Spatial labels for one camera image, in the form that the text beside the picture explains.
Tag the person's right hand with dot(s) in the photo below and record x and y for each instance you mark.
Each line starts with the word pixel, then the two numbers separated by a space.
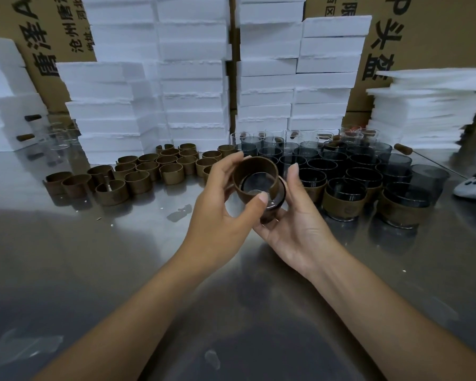
pixel 305 242

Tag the person's left hand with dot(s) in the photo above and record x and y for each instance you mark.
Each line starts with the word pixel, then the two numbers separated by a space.
pixel 210 234

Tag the smoky transparent plastic cup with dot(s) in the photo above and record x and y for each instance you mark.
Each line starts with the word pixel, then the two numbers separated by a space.
pixel 312 175
pixel 404 192
pixel 275 212
pixel 364 175
pixel 344 186

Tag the group of brown sleeve rings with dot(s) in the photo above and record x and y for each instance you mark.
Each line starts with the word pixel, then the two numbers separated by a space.
pixel 172 176

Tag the cluster of transparent plastic cups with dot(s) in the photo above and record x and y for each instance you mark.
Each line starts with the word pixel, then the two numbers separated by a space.
pixel 428 178

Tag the bunch of clear plastic cups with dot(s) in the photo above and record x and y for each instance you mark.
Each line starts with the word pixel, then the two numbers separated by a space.
pixel 61 138

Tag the person's left forearm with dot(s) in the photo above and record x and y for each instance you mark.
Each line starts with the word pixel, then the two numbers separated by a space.
pixel 127 329

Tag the person's right forearm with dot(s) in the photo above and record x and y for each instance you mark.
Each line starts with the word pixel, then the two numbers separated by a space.
pixel 396 325

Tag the tall stack white foam blocks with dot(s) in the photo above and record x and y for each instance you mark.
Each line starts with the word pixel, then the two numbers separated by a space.
pixel 178 83

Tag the stepped stack white foam blocks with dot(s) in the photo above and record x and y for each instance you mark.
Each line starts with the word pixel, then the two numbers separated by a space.
pixel 265 83

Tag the stack of thin foam sheets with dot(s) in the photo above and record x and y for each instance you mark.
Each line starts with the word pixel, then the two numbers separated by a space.
pixel 420 111

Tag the brown cork stick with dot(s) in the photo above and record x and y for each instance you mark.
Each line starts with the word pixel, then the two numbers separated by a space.
pixel 33 117
pixel 25 137

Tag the stack of white foam blocks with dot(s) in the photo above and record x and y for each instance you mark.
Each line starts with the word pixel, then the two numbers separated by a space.
pixel 2 103

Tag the large printed cardboard box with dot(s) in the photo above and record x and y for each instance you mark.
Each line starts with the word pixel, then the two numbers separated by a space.
pixel 440 31

